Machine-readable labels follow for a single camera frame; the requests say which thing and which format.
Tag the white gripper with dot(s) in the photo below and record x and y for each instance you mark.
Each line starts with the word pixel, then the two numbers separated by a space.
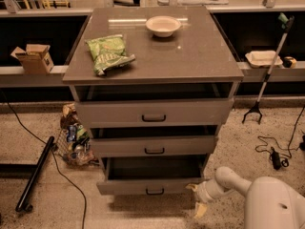
pixel 202 192

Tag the grey bottom drawer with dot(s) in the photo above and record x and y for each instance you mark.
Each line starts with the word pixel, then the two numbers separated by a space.
pixel 151 175

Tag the grey drawer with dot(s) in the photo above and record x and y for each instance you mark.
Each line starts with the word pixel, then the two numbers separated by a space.
pixel 155 141
pixel 151 175
pixel 150 105

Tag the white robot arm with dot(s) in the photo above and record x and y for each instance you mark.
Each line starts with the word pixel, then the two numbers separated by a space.
pixel 269 202

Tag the grey middle drawer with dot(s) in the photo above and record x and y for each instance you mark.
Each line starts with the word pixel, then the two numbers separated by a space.
pixel 155 141

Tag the grey top drawer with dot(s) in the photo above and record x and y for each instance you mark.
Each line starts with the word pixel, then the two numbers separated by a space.
pixel 150 105

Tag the grey drawer cabinet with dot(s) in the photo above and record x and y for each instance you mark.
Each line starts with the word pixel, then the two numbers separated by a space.
pixel 196 53

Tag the white foam takeout container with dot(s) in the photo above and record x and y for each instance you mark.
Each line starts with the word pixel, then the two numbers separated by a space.
pixel 262 59

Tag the yellow tape measure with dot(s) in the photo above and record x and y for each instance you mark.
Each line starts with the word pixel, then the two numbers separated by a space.
pixel 289 62

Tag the green chip bag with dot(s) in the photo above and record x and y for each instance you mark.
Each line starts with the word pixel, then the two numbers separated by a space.
pixel 108 53

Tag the white paper bowl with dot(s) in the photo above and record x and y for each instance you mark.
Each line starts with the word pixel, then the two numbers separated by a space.
pixel 163 26

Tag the black metal pole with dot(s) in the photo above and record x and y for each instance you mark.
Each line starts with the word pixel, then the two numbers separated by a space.
pixel 23 204

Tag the grabber reacher tool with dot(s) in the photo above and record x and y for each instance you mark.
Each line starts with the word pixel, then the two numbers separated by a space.
pixel 286 24

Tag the brown cardboard box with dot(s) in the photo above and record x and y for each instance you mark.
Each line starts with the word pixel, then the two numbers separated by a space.
pixel 35 58

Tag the black power adapter with cable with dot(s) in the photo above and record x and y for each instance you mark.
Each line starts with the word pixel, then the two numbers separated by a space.
pixel 279 156

